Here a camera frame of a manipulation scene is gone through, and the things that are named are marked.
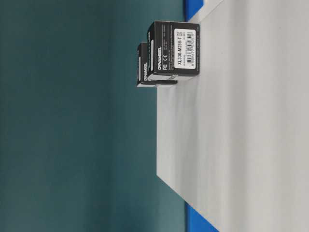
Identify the black box with white side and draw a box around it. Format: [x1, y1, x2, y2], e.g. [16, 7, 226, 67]
[147, 21, 200, 81]

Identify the black box on base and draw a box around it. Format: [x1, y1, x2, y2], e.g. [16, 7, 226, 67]
[136, 42, 178, 87]

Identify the white base board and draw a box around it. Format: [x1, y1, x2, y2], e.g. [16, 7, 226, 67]
[156, 0, 309, 232]

